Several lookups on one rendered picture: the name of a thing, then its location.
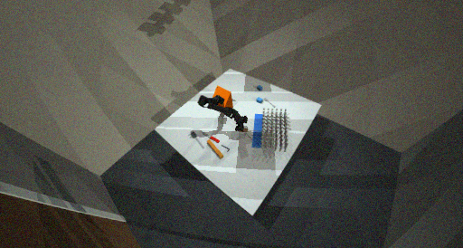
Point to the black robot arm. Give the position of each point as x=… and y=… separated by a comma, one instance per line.
x=213, y=104

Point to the yellow flat bar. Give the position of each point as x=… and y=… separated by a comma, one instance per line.
x=215, y=149

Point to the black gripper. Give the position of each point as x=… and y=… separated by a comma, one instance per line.
x=239, y=127

